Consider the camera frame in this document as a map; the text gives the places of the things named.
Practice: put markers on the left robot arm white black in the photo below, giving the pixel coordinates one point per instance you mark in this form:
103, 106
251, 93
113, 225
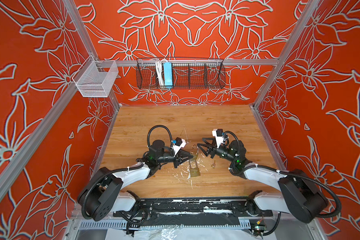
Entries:
103, 193

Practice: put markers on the white wire basket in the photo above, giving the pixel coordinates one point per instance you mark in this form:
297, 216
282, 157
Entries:
95, 79

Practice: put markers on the light blue box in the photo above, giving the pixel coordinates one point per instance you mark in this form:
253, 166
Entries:
168, 76

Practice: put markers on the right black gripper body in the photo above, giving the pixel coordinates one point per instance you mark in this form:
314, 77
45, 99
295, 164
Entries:
224, 153

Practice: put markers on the black wire basket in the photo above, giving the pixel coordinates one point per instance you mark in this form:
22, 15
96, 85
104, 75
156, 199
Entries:
188, 73

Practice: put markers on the long-shackle brass padlock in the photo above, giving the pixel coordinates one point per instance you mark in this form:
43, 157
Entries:
194, 169

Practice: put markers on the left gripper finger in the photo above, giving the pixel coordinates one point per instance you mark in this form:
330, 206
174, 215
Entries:
179, 161
185, 154

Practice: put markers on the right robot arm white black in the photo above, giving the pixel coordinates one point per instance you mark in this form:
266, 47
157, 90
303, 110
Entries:
298, 195

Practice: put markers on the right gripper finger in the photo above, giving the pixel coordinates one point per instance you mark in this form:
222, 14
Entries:
210, 141
206, 149

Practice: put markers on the small brass padlock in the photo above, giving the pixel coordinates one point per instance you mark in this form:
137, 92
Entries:
195, 152

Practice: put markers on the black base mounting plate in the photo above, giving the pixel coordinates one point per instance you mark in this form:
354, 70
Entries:
194, 210

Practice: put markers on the grey slotted cable duct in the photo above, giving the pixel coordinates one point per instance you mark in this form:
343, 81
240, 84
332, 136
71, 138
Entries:
120, 224

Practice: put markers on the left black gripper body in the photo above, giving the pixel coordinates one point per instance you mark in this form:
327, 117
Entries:
166, 159

